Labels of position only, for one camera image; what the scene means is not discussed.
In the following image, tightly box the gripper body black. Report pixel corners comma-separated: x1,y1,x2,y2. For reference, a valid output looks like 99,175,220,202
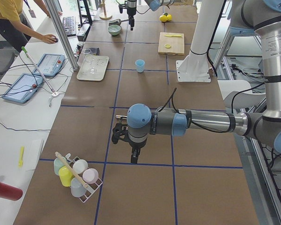
126,1,137,17
129,138,147,152

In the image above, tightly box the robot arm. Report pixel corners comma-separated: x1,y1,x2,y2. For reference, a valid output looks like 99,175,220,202
125,0,281,164

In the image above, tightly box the yellow lemon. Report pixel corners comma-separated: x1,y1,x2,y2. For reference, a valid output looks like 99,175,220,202
167,14,172,21
159,15,168,23

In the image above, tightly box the blue plastic cup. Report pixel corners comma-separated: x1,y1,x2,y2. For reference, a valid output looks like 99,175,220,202
135,59,145,73

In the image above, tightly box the yellow lemon wedge peel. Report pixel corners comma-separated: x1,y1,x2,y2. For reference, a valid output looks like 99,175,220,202
163,34,182,38

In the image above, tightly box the white cup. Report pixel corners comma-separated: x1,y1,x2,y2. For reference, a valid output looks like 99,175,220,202
73,159,88,174

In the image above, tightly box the grey blue cup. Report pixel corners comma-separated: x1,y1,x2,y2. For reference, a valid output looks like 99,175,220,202
70,178,86,197

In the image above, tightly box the yellow cup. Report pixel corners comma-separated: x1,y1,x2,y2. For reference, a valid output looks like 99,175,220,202
58,166,74,187

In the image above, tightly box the mint green cup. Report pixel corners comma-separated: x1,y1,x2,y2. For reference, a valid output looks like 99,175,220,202
53,158,64,176

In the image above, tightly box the person hand on mouse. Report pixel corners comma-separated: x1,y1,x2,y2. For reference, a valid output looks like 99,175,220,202
41,34,56,44

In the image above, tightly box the metal ice scoop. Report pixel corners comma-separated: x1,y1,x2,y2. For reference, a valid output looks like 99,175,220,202
108,19,129,26

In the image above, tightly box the green bowl with ice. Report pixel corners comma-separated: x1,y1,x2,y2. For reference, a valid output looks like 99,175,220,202
108,24,121,36

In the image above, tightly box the wooden mug tree stand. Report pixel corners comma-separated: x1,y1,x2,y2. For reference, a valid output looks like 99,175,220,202
99,0,112,20

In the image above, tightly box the grey folded cloth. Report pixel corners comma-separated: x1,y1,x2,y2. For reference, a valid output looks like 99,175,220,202
90,47,100,55

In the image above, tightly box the wooden cutting board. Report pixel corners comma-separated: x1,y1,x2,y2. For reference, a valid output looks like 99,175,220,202
158,32,185,55

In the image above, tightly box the clear wine glass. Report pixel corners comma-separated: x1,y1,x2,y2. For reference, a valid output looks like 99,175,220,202
83,48,96,74

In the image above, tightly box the beige bear tray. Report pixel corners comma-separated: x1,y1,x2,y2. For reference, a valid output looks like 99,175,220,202
77,55,109,82

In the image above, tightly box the black keyboard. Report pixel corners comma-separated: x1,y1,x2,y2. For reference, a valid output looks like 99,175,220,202
62,16,76,37

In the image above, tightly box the far teach pendant tablet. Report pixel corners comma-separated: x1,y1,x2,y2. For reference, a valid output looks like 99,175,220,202
37,53,65,78

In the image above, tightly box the teach pendant tablet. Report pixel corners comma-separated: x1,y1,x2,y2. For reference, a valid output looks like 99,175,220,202
37,53,65,78
2,73,44,104

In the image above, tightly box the metal rod green tip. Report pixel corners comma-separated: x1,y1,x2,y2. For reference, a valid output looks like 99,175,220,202
21,46,59,97

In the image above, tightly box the white chair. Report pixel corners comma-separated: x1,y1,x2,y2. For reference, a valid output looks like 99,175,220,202
218,80,266,109

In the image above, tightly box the near teach pendant tablet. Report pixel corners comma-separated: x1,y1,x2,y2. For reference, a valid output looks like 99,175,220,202
2,73,44,104

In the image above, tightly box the person in yellow shirt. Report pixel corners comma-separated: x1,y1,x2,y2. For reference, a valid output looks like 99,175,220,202
0,0,64,53

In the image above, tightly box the red bottle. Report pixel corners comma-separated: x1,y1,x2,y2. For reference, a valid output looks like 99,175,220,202
0,182,23,201

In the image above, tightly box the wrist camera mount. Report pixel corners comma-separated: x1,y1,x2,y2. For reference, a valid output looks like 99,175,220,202
111,115,129,144
118,0,128,14

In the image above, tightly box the white wire cup rack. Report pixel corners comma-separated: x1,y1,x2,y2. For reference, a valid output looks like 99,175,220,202
66,153,103,203

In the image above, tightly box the white camera pole mount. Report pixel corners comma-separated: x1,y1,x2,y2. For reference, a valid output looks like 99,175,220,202
176,0,226,83

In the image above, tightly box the wooden rack handle stick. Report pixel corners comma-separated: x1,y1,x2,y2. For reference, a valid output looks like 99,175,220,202
55,151,89,189

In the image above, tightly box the aluminium frame post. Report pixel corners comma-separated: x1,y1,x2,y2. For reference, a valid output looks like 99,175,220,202
44,0,79,71

